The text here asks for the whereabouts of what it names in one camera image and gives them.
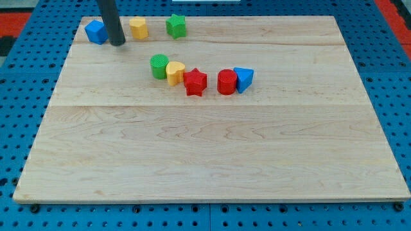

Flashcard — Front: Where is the yellow heart block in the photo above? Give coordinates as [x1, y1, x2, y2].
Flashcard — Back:
[166, 61, 186, 87]

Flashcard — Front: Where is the red star block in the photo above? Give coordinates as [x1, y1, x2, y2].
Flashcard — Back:
[183, 68, 207, 97]

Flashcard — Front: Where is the light wooden board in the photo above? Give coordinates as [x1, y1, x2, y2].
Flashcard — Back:
[13, 16, 410, 204]

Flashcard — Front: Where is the red cylinder block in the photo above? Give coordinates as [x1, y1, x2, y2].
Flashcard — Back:
[217, 69, 237, 95]

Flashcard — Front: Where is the blue triangle block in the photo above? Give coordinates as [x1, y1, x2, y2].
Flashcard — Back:
[233, 67, 254, 94]

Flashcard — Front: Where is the green cylinder block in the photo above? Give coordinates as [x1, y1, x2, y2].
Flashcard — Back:
[150, 54, 169, 80]

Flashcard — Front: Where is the green star block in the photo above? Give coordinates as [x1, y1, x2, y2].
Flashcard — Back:
[166, 13, 187, 39]

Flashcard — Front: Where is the yellow pentagon block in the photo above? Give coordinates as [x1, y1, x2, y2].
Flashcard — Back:
[129, 16, 148, 40]

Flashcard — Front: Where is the blue cube block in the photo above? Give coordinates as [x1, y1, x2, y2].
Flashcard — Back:
[85, 20, 108, 45]

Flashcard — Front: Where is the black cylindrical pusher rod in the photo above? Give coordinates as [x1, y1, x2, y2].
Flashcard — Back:
[96, 0, 126, 46]

